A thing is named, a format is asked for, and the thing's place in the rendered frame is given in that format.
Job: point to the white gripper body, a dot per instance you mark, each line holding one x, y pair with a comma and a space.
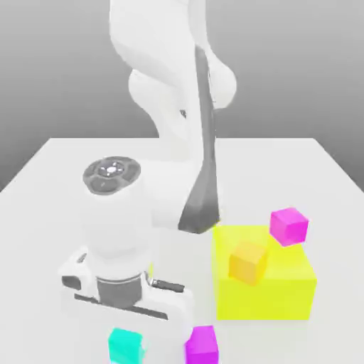
170, 305

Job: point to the small orange cube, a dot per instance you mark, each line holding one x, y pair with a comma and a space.
246, 263

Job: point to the large yellow box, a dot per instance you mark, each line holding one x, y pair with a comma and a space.
273, 295

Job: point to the small cyan cube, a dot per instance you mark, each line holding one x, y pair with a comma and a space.
125, 345

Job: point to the small magenta cube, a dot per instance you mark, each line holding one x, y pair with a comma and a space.
202, 345
288, 226

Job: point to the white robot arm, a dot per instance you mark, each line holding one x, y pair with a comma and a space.
170, 85

